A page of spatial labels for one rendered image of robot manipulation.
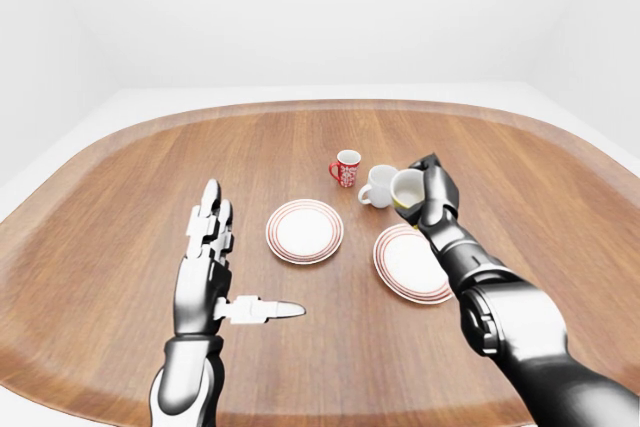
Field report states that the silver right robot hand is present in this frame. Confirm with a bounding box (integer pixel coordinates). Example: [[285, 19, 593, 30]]
[[399, 152, 463, 248]]

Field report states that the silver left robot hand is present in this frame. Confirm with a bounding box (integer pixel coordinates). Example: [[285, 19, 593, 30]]
[[171, 178, 308, 339]]

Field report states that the red patterned mug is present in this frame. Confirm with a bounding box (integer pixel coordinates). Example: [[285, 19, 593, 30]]
[[328, 149, 362, 189]]

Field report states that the plain white mug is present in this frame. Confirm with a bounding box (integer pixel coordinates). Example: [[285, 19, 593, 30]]
[[357, 164, 400, 209]]

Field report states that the yellow and white mug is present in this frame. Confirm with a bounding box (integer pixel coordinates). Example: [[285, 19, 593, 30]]
[[390, 168, 426, 213]]

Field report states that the white plate with red rings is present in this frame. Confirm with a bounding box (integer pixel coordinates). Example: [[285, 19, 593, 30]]
[[265, 199, 345, 266], [373, 224, 456, 305]]

